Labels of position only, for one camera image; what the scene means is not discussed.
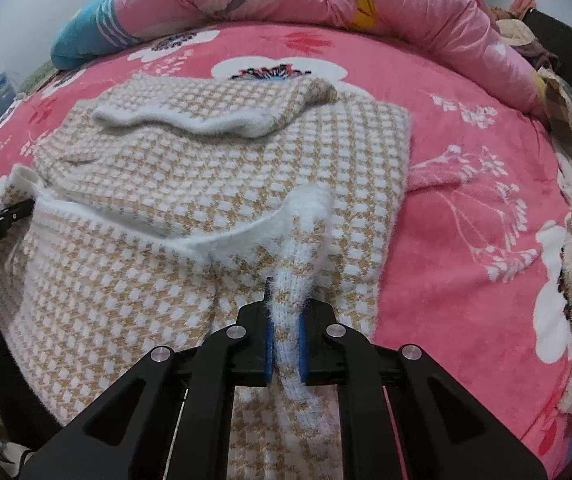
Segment pink floral quilt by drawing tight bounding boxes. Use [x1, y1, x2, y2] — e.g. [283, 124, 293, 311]
[113, 0, 552, 121]

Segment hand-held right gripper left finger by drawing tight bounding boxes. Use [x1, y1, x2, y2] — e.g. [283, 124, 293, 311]
[20, 277, 274, 480]

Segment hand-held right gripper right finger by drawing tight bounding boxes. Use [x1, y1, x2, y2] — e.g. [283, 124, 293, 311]
[298, 300, 548, 480]

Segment pink floral bed sheet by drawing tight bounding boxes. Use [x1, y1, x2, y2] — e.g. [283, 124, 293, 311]
[0, 20, 572, 466]

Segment green patterned cloth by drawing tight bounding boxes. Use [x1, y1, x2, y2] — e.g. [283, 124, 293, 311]
[16, 57, 61, 93]

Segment black padded headboard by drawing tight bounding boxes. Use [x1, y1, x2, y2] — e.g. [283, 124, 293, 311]
[521, 7, 572, 186]

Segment blue white packet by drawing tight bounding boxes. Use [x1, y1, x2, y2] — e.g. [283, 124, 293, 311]
[0, 74, 16, 111]

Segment plaid cloth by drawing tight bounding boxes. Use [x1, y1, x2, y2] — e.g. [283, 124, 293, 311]
[533, 65, 572, 171]

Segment beige houndstooth knit coat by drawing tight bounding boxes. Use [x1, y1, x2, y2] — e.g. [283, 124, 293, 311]
[0, 74, 411, 480]

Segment blue striped pillow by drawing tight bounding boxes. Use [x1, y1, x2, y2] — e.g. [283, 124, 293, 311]
[50, 0, 141, 70]

